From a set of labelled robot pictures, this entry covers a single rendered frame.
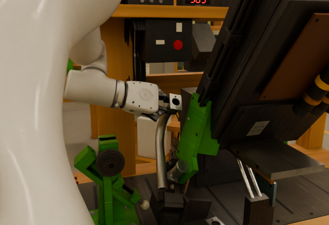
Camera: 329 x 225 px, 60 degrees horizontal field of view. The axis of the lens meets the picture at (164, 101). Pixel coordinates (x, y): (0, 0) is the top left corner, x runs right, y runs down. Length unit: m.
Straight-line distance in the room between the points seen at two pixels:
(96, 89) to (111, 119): 0.34
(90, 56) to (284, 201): 0.79
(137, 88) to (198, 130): 0.21
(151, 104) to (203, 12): 0.39
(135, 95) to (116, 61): 0.28
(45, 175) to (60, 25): 0.17
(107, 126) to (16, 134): 0.92
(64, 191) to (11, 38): 0.14
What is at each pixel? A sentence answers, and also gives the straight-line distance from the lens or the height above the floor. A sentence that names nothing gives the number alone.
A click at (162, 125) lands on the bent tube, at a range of 0.94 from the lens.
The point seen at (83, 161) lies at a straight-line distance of 0.79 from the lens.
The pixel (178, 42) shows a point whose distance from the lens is 1.01.
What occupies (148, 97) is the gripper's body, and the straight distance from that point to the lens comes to 0.84.
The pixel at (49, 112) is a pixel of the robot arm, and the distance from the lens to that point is 0.25.
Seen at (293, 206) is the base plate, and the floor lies 0.90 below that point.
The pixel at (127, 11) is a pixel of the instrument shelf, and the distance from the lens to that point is 0.96.
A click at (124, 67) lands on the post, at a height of 1.32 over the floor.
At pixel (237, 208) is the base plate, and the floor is 0.90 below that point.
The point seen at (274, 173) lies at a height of 1.13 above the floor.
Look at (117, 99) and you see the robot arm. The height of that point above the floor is 1.27.
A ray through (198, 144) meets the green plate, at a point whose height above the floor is 1.15.
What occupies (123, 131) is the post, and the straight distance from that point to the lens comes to 1.14.
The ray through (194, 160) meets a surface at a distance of 0.82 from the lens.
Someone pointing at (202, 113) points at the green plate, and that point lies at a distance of 0.81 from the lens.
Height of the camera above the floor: 1.46
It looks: 14 degrees down
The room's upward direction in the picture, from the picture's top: straight up
